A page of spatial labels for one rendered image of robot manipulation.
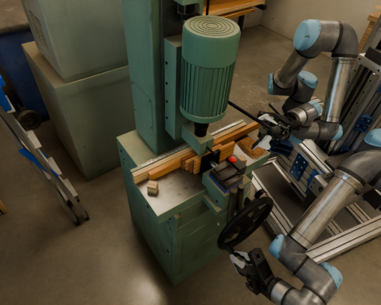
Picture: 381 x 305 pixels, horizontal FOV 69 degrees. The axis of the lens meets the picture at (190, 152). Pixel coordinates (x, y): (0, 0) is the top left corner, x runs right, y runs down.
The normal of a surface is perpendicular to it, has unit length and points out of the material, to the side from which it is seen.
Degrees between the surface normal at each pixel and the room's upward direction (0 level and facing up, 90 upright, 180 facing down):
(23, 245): 1
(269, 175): 0
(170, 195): 0
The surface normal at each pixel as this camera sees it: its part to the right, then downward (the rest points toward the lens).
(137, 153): 0.06, -0.69
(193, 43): -0.59, 0.56
